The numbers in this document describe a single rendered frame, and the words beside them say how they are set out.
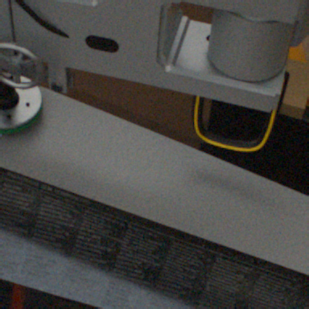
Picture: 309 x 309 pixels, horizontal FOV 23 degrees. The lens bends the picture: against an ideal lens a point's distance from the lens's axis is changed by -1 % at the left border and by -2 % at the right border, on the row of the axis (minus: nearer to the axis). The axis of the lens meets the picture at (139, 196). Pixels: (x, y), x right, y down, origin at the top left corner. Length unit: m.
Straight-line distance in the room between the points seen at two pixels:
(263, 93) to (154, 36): 0.29
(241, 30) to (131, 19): 0.25
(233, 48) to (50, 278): 0.85
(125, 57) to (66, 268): 0.64
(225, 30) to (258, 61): 0.11
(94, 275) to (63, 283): 0.10
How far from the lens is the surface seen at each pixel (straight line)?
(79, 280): 2.11
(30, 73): 2.02
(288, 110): 2.34
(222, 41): 1.74
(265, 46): 1.71
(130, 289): 2.08
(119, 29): 1.75
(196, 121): 2.03
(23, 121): 2.17
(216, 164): 2.16
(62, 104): 2.28
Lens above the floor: 2.48
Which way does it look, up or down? 54 degrees down
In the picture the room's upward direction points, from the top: 4 degrees clockwise
